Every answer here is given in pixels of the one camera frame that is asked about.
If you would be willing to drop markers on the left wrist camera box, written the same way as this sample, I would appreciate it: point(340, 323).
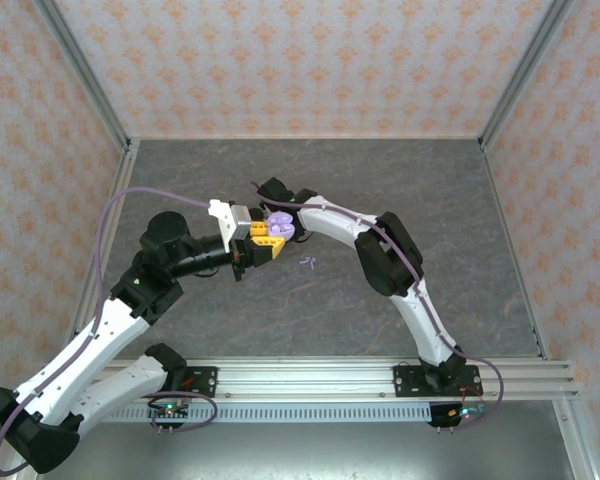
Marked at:
point(230, 220)

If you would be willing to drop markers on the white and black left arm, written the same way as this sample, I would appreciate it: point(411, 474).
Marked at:
point(95, 350)

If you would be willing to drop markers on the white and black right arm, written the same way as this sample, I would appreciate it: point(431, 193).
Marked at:
point(390, 255)

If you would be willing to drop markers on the small controller circuit board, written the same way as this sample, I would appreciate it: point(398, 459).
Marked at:
point(169, 411)
point(452, 414)

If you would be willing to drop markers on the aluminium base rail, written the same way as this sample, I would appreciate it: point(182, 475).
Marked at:
point(305, 380)

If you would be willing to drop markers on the grey metal platform sheet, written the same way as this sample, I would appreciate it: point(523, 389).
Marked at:
point(305, 455)

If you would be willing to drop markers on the aluminium frame post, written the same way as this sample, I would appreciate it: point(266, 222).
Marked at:
point(521, 80)
point(90, 80)

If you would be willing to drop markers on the aluminium table edge rail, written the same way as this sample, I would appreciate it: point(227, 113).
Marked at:
point(500, 200)
point(108, 235)

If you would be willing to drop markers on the purple earbud charging case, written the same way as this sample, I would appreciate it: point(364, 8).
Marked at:
point(281, 227)

